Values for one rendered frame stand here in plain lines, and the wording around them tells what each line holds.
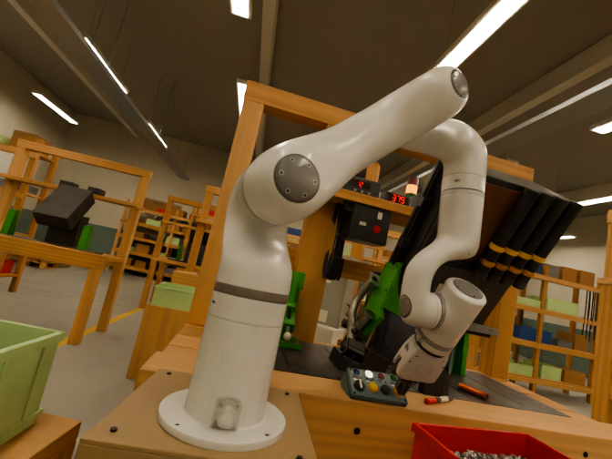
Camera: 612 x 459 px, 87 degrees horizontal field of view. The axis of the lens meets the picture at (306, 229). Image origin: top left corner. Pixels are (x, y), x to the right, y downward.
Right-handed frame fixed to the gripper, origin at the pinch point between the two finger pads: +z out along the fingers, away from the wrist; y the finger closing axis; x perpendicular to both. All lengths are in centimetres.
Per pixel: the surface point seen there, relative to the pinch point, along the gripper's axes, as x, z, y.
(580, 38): 388, -174, 284
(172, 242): 806, 533, -259
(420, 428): -14.3, -6.0, -3.6
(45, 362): -8, 0, -76
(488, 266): 26.5, -24.7, 25.7
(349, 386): 0.2, 4.0, -12.7
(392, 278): 33.9, -8.4, 3.8
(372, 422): -5.8, 7.3, -6.4
